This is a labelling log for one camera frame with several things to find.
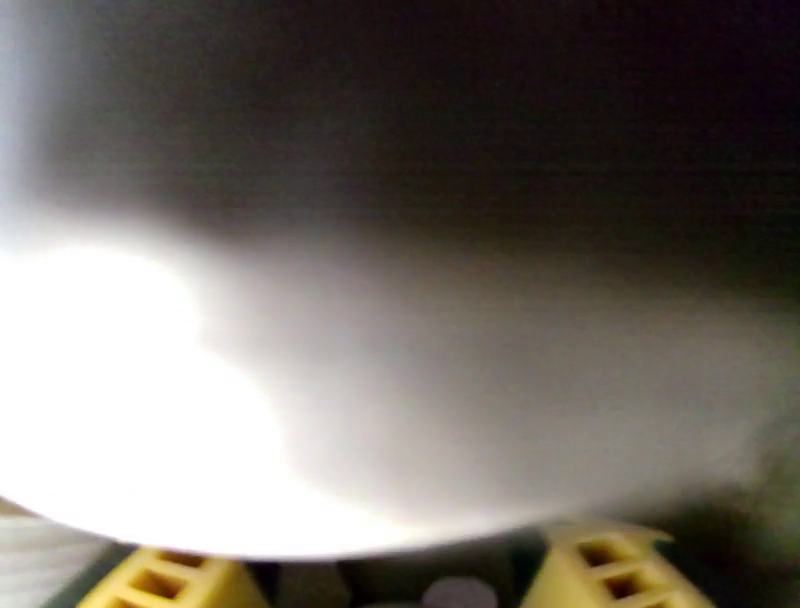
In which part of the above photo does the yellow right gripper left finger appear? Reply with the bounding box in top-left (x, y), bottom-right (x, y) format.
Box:
top-left (77, 548), bottom-right (270, 608)

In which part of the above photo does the brown cardboard box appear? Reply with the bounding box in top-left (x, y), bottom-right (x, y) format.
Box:
top-left (0, 0), bottom-right (800, 564)

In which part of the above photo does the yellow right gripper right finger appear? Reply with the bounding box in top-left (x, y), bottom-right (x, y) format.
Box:
top-left (521, 521), bottom-right (714, 608)

